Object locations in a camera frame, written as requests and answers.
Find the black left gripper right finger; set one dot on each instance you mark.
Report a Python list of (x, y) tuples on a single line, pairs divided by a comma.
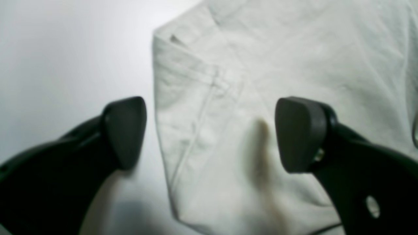
[(373, 188)]

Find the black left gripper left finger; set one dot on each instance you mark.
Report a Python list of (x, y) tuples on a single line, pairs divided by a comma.
[(48, 189)]

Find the beige t-shirt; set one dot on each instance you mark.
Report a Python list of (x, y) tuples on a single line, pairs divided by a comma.
[(219, 70)]

